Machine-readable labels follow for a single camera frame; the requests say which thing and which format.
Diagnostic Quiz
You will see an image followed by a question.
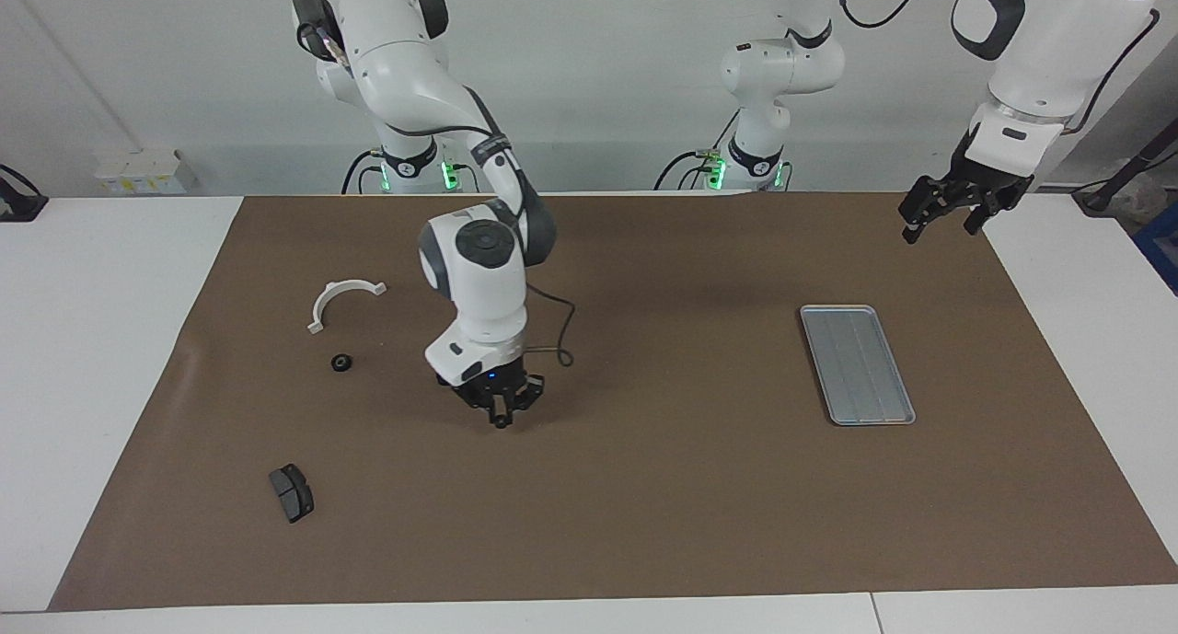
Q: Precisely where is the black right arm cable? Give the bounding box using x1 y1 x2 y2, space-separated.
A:
299 22 577 369

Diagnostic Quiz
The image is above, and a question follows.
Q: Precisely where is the silver metal tray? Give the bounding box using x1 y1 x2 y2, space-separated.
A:
799 305 917 427

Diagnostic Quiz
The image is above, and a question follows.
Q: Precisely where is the blue crate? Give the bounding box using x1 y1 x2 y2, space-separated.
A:
1134 202 1178 296

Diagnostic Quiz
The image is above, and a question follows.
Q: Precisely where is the short dark brake pad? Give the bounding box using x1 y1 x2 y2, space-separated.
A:
269 464 316 524

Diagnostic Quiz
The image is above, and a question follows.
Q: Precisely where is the white curved plastic bracket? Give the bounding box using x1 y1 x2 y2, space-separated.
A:
306 280 387 335

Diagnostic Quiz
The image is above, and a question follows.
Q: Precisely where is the black stand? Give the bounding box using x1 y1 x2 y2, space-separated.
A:
1072 119 1178 216

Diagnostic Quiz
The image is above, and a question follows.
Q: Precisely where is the black clamp mount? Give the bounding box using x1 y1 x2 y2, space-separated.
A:
0 163 49 223

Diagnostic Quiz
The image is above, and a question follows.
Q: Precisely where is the black left base cable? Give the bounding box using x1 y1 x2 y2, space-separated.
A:
652 110 742 193

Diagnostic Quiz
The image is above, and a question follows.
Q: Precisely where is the black base cable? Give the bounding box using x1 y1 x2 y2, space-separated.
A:
652 110 742 193
341 149 386 196

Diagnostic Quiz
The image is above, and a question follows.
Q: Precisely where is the white box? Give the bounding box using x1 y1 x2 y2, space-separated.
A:
95 149 199 196

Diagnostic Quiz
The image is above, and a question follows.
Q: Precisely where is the brown table mat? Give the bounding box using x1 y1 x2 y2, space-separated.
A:
48 190 1178 612

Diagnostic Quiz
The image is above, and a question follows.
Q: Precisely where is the black right base cable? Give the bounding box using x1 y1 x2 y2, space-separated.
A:
341 149 386 196

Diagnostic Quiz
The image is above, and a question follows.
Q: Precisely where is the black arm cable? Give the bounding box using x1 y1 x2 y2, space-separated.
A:
299 22 577 369
831 0 1162 140

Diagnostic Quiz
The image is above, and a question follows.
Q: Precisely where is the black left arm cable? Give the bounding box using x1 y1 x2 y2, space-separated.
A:
831 0 1162 140

